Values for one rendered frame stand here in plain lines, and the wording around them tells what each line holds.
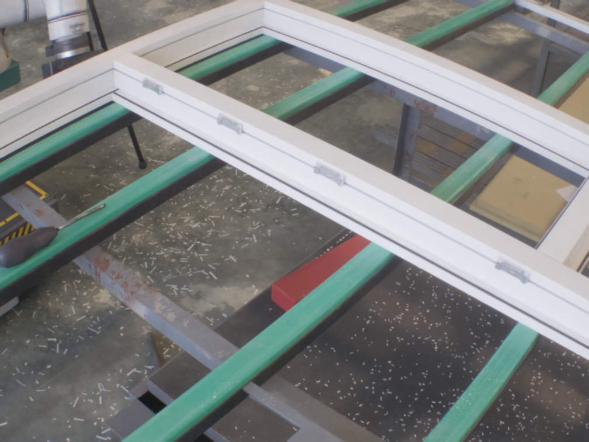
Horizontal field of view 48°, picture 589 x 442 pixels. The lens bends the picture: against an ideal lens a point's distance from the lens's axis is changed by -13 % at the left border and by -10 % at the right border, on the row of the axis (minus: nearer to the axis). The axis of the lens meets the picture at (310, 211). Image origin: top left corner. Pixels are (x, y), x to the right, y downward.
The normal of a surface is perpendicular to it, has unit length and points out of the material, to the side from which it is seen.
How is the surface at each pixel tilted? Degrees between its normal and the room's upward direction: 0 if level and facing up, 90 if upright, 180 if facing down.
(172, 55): 90
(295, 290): 0
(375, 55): 90
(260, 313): 0
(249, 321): 0
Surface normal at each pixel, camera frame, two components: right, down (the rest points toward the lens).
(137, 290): 0.08, -0.79
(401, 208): -0.62, 0.44
